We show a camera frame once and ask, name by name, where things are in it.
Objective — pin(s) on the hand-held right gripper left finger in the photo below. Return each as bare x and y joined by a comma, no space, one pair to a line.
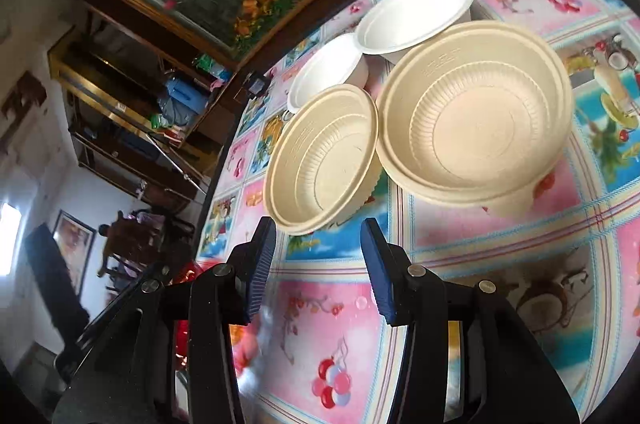
260,265

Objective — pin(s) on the wooden shelf cabinet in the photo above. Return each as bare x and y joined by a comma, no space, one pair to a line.
105,69

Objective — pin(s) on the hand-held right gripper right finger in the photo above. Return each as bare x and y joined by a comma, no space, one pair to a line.
378,275

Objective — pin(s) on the dark flat panel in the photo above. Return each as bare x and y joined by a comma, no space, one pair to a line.
50,274

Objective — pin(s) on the beige plastic plate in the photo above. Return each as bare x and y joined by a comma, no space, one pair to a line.
475,124

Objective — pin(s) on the printed fruit pattern tablecloth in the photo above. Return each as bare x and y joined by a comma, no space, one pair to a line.
325,304

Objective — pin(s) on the white paper bowl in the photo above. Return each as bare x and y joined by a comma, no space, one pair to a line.
415,14
325,69

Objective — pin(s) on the small black device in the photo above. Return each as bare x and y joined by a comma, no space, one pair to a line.
256,84

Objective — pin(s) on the small beige ribbed bowl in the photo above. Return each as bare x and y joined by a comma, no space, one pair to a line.
320,164

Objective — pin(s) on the red plastic object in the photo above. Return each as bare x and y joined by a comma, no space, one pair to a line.
186,276

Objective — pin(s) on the framed wall picture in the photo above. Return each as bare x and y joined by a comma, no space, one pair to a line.
74,249

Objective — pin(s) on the bright window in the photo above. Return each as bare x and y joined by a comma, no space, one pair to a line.
9,234

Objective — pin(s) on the green packet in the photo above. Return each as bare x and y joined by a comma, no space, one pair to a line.
206,64

